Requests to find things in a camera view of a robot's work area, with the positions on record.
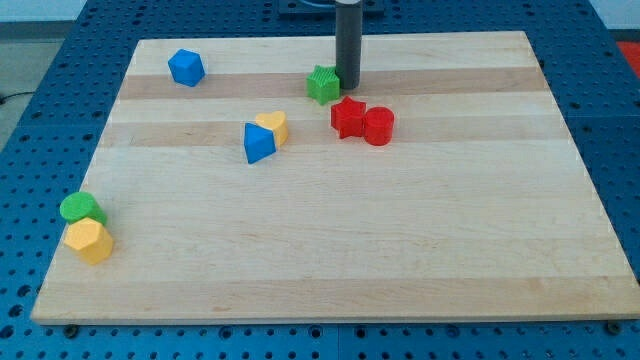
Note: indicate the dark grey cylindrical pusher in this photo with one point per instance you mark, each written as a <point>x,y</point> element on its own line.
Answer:
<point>348,37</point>

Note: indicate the green star block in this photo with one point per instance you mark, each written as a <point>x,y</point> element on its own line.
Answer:
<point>323,85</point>

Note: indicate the red star block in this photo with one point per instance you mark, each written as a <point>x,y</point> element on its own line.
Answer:
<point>347,117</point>

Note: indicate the red cylinder block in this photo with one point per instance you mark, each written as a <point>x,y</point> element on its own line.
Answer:
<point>378,126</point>

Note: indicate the yellow heart block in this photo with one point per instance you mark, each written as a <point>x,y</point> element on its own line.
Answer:
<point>276,122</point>

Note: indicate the blue triangle block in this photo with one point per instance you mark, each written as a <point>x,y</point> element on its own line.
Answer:
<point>259,142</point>

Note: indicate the blue cube block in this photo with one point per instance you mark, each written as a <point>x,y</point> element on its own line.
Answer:
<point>186,67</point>

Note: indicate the wooden board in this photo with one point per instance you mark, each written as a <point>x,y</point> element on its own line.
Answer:
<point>479,209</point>

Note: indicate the red object at right edge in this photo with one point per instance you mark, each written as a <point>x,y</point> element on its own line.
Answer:
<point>631,52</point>

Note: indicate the green cylinder block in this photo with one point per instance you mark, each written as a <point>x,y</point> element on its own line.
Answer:
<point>80,205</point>

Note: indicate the yellow hexagon block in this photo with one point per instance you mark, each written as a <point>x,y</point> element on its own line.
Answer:
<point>89,240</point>

